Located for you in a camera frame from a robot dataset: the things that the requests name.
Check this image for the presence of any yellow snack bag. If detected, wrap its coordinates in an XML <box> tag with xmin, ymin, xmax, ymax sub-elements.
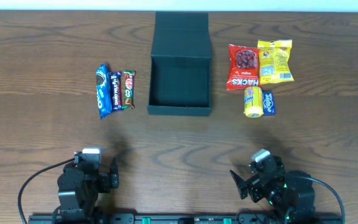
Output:
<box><xmin>257</xmin><ymin>40</ymin><xmax>294</xmax><ymax>85</ymax></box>

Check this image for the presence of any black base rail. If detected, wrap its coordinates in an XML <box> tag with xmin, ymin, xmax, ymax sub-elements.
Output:
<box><xmin>28</xmin><ymin>213</ymin><xmax>342</xmax><ymax>224</ymax></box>

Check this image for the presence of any yellow candy roll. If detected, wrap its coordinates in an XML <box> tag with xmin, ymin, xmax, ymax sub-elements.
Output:
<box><xmin>244</xmin><ymin>86</ymin><xmax>264</xmax><ymax>118</ymax></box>

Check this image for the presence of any blue Dairy Milk bar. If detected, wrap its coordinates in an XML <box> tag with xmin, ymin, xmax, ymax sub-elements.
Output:
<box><xmin>109</xmin><ymin>71</ymin><xmax>122</xmax><ymax>111</ymax></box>

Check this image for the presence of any KitKat Milo chunky bar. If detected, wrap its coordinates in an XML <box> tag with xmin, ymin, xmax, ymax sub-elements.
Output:
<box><xmin>123</xmin><ymin>70</ymin><xmax>135</xmax><ymax>109</ymax></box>

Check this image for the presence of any red Hacks candy bag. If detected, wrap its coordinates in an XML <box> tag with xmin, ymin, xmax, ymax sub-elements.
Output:
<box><xmin>226</xmin><ymin>44</ymin><xmax>260</xmax><ymax>90</ymax></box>

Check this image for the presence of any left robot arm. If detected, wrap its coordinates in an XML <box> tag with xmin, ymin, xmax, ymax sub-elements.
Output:
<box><xmin>57</xmin><ymin>152</ymin><xmax>119</xmax><ymax>223</ymax></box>

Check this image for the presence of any dark green box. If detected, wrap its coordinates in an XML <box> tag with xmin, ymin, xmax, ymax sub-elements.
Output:
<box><xmin>147</xmin><ymin>11</ymin><xmax>212</xmax><ymax>116</ymax></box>

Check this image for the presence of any blue Oreo cookie pack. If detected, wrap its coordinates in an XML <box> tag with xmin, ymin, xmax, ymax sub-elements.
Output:
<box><xmin>96</xmin><ymin>64</ymin><xmax>112</xmax><ymax>119</ymax></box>

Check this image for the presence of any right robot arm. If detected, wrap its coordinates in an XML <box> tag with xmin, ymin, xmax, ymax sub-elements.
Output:
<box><xmin>230</xmin><ymin>154</ymin><xmax>315</xmax><ymax>222</ymax></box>

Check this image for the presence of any blue Eclipse mint tin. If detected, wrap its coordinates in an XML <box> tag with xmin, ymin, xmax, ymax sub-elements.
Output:
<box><xmin>262</xmin><ymin>91</ymin><xmax>276</xmax><ymax>116</ymax></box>

